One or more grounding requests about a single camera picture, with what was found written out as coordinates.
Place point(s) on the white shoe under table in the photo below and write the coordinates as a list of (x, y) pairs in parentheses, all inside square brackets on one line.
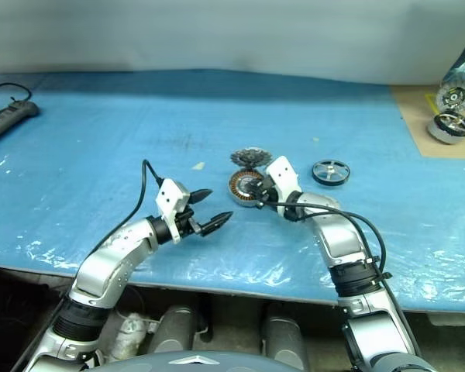
[(128, 335)]

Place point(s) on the small beige paper scrap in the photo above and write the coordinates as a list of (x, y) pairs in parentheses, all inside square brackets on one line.
[(198, 166)]

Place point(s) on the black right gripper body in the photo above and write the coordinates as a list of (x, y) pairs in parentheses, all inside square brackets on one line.
[(270, 188)]

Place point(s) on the spare motor open lid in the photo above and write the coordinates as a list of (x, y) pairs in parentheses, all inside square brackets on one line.
[(454, 96)]

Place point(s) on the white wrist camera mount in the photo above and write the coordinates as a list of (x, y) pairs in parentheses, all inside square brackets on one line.
[(170, 197), (284, 176)]

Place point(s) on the grey metal stand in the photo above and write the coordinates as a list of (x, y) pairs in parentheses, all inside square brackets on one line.
[(463, 62)]

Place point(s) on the black power strip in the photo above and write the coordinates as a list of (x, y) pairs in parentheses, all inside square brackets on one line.
[(7, 120)]

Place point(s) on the dark rounded robot leg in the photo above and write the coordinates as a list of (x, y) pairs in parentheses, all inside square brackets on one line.
[(176, 329), (283, 333)]

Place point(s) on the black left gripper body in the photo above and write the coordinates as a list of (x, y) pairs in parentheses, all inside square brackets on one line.
[(188, 224)]

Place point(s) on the grey robot torso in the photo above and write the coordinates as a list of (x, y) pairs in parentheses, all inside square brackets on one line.
[(201, 362)]

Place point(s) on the brown cardboard sheet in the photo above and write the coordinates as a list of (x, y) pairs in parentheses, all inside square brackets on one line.
[(410, 116)]

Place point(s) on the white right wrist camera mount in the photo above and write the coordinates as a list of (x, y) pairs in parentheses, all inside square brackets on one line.
[(284, 176)]

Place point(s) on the finned hinged motor lid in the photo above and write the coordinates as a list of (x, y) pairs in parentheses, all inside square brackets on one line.
[(250, 157)]

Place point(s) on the blue plastic table cover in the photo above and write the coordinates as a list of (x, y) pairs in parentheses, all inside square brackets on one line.
[(120, 147)]

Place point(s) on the round motor housing with stator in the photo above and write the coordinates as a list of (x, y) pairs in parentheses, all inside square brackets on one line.
[(240, 190)]

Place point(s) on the spare motor housing with rotor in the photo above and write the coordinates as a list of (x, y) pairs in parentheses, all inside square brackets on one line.
[(449, 128)]

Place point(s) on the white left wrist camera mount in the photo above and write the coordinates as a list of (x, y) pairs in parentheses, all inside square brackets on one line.
[(170, 197)]

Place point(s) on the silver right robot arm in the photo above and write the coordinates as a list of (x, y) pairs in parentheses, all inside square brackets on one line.
[(341, 236)]

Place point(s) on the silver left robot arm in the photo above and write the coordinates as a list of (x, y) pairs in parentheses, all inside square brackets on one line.
[(100, 271)]

